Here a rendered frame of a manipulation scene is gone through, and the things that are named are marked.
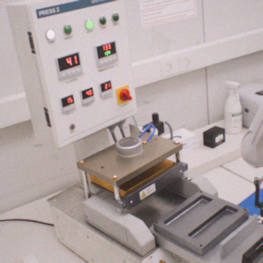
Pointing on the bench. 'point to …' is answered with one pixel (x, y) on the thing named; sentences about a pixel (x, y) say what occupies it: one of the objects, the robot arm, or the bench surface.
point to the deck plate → (77, 212)
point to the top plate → (129, 156)
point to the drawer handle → (253, 251)
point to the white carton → (191, 147)
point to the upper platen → (128, 186)
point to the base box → (88, 241)
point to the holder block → (201, 222)
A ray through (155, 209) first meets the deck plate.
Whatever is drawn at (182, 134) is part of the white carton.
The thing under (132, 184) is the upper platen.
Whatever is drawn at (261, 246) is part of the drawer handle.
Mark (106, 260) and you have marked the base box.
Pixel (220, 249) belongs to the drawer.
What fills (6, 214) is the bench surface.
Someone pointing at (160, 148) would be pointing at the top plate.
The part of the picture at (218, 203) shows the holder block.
